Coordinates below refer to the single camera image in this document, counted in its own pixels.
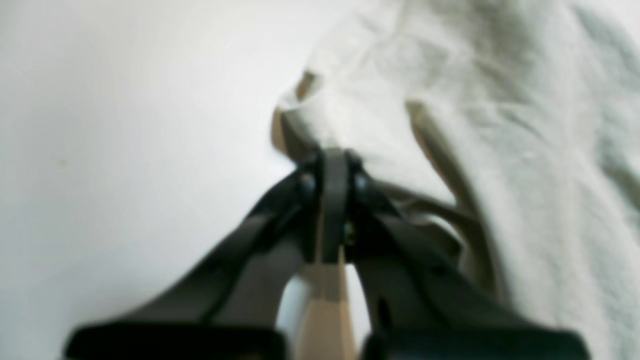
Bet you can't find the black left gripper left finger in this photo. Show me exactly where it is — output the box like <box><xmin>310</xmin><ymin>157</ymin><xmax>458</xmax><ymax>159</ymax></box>
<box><xmin>65</xmin><ymin>149</ymin><xmax>348</xmax><ymax>360</ymax></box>

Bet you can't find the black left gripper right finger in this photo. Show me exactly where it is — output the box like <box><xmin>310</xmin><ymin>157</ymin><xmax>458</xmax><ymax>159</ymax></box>
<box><xmin>345</xmin><ymin>150</ymin><xmax>591</xmax><ymax>360</ymax></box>

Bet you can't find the beige t-shirt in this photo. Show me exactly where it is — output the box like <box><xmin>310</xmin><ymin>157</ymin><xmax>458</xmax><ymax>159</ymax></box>
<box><xmin>276</xmin><ymin>0</ymin><xmax>640</xmax><ymax>360</ymax></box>

